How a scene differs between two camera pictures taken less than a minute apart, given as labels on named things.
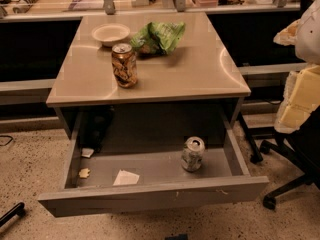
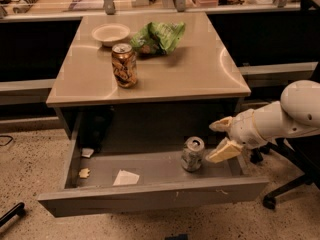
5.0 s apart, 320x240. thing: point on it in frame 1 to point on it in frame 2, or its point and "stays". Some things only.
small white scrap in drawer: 87,152 stays
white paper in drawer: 124,177 stays
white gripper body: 309,37 to 242,130
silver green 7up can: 192,153 stays
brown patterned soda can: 124,65 stays
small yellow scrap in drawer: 84,173 stays
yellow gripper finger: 301,98 to 226,149
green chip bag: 159,38 stays
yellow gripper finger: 288,36 to 221,125
